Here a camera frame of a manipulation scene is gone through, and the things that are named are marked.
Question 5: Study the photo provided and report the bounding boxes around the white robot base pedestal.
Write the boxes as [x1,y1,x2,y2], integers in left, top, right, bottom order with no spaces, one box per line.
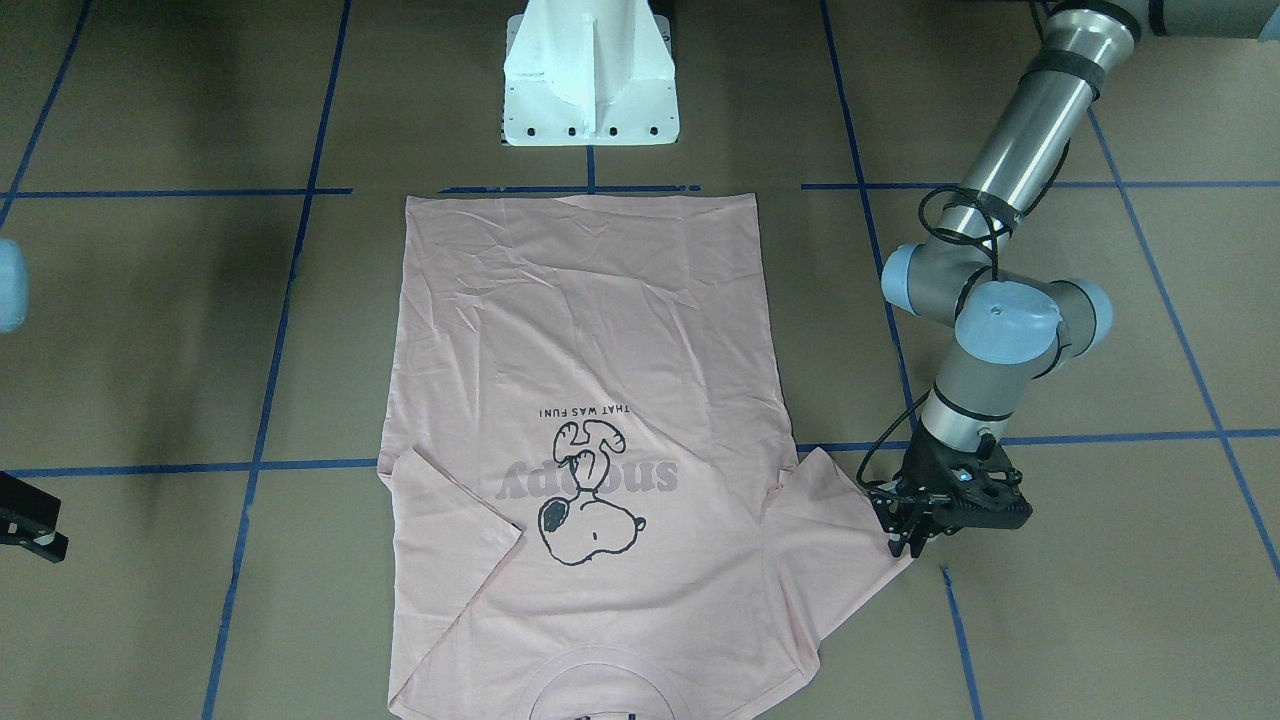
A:
[500,1,681,147]

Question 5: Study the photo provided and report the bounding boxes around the pink Snoopy t-shirt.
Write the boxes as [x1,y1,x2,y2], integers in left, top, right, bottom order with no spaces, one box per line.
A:
[378,193,909,719]

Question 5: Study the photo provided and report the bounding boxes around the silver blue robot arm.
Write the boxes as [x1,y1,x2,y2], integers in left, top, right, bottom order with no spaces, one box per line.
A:
[861,1,1277,557]
[0,238,29,334]

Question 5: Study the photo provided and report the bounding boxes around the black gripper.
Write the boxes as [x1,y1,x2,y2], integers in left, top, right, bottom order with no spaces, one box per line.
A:
[867,428,1033,559]

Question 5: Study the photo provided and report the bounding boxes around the black side camera mount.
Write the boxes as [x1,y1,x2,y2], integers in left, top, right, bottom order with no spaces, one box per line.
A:
[1,471,69,562]

